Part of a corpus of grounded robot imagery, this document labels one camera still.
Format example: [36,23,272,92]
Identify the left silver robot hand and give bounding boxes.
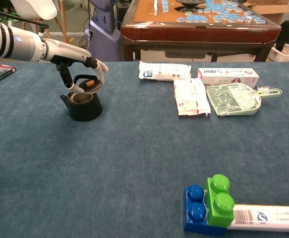
[44,38,109,94]

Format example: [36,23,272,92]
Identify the black teapot lid orange knob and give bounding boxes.
[78,78,103,94]

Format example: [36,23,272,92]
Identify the black cast iron teapot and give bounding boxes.
[59,74,103,122]

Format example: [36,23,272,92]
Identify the blue purple machine base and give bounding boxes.
[84,0,122,62]

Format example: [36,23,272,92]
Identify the white chair wooden legs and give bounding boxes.
[9,0,69,43]

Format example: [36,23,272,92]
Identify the white plastic pouch blue logo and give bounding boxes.
[138,60,192,82]

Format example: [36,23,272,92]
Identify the blue felt tablecloth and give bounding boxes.
[0,61,289,238]

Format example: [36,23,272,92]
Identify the brown mahjong table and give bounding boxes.
[120,0,282,62]

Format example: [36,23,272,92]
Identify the black round dish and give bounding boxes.
[175,0,206,12]

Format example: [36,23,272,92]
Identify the white packet red print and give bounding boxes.
[173,77,212,117]

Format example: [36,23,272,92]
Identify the white pink toothpaste box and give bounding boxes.
[197,67,260,88]

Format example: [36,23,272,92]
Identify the green dustpan in plastic bag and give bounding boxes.
[206,83,283,117]

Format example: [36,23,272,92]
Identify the blue toy building block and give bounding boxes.
[183,183,228,237]

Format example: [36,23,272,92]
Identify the brown cardboard box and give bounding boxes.
[242,0,289,25]

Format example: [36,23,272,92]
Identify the white plastic basket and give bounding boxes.
[268,44,289,62]

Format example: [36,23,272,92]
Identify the green toy building block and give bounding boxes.
[204,174,235,228]

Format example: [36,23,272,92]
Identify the white cardboard tube box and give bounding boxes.
[227,204,289,233]

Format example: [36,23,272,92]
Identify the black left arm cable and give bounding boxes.
[0,6,50,33]

